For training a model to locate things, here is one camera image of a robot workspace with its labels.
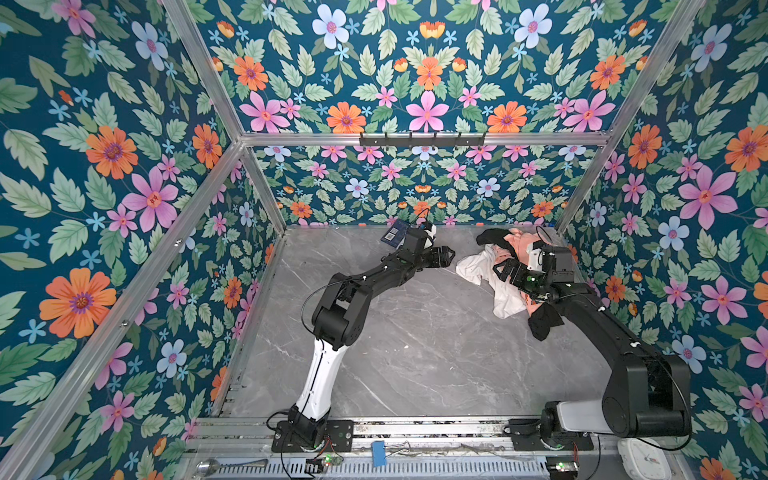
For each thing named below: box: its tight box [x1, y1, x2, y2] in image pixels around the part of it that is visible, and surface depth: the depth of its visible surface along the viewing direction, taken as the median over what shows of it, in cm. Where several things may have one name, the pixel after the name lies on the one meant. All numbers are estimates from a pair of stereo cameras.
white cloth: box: [456, 244, 527, 320], surface depth 101 cm
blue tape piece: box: [371, 440, 387, 467], surface depth 73 cm
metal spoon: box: [196, 459, 268, 477], surface depth 70 cm
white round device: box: [617, 437, 672, 480], surface depth 69 cm
